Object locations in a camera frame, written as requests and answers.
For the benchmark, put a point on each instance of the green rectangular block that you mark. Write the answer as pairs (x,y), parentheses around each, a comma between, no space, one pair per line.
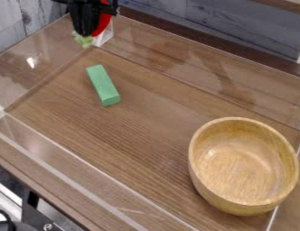
(103,85)

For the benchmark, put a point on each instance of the wooden bowl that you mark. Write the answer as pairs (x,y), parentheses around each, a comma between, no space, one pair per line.
(242,164)

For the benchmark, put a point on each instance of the clear acrylic corner bracket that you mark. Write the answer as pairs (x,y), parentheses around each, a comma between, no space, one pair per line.
(103,33)

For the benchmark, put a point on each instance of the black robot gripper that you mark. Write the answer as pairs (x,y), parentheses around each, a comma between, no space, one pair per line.
(90,15)

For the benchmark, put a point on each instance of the clear acrylic table fence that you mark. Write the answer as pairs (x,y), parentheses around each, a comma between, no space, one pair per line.
(110,163)

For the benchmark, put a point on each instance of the red plush strawberry toy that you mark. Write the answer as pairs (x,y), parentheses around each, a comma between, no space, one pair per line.
(83,41)

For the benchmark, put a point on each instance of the black table clamp with bolt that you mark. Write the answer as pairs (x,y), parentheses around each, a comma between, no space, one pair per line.
(32,216)

